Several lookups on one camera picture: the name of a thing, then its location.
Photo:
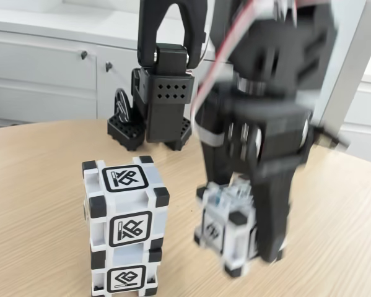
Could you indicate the white cube with zigzag glyph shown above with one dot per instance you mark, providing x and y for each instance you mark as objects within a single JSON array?
[{"x": 222, "y": 213}]

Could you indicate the grey metal post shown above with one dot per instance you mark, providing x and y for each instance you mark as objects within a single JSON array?
[{"x": 352, "y": 62}]

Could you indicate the white cabinet with drawers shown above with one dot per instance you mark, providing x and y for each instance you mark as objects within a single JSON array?
[{"x": 33, "y": 77}]

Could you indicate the small black cabinet key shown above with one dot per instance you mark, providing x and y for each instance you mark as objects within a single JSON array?
[
  {"x": 84, "y": 55},
  {"x": 108, "y": 66}
]

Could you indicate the white cube with arrowhead glyph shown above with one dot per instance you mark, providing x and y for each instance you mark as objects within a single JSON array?
[{"x": 126, "y": 278}]

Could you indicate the white cube with looped glyph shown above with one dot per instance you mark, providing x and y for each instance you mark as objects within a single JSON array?
[{"x": 126, "y": 198}]

